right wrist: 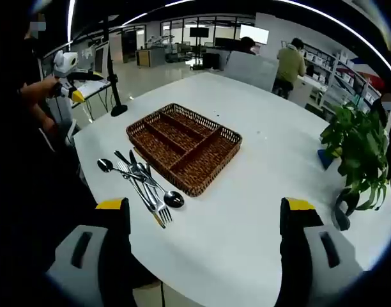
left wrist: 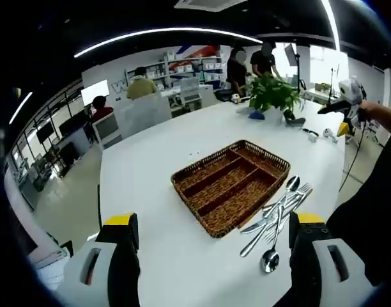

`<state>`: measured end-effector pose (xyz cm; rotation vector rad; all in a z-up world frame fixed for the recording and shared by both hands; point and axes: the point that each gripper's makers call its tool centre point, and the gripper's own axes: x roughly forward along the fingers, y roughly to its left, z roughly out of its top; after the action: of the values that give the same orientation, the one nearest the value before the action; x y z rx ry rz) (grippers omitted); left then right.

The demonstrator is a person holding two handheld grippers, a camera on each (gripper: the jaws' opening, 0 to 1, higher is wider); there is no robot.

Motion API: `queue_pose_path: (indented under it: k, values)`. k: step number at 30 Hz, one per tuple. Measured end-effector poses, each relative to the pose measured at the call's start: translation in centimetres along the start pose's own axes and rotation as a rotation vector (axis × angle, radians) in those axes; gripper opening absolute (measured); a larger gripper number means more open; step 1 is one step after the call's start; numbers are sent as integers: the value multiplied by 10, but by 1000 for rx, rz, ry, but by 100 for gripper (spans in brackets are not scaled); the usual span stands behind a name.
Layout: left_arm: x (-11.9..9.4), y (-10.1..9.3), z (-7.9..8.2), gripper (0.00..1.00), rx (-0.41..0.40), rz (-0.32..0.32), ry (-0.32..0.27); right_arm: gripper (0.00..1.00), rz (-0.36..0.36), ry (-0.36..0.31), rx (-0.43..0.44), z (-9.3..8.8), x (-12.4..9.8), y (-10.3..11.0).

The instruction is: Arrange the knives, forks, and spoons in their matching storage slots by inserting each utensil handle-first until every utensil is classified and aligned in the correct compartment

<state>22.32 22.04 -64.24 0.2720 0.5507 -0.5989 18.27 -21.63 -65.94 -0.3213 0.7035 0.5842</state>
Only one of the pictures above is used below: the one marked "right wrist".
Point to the person's left hand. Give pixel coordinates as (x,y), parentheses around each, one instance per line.
(51,88)

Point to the green potted plant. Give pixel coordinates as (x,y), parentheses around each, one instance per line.
(355,140)

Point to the bright white screen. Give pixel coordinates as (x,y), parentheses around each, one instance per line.
(259,33)

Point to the black television on stand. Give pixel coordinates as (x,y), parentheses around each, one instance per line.
(198,32)

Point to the person's black shirt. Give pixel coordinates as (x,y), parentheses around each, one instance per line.
(39,160)

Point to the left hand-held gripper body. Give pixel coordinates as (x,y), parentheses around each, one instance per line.
(66,62)

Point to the brown wicker storage tray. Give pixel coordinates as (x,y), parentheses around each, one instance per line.
(202,160)

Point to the wooden-sided cabinet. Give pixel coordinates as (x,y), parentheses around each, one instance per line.
(150,57)

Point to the black desk monitor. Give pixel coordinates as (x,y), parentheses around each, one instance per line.
(227,42)

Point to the black stand with round base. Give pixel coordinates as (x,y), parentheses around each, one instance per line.
(119,110)

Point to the black curved holder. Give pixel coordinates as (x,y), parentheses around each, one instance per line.
(337,217)

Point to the steel fork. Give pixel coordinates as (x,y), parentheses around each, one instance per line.
(165,215)
(122,167)

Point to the white chair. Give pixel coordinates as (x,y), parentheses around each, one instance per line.
(63,112)

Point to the straight ceiling light strip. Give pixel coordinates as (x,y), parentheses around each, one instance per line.
(71,22)

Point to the white partition panel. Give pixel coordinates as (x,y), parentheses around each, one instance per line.
(249,72)

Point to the white side desk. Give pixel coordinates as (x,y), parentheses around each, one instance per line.
(93,85)

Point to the curved ceiling light strip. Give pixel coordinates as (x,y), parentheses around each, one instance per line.
(157,11)

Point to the blue packet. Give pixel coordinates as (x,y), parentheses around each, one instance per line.
(325,160)

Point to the white storage shelf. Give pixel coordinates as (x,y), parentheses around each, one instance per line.
(342,73)

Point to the steel spoon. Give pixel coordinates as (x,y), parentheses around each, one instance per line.
(173,199)
(105,165)

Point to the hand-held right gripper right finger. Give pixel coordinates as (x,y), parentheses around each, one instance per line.
(310,275)

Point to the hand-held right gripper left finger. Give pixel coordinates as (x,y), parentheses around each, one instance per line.
(64,281)

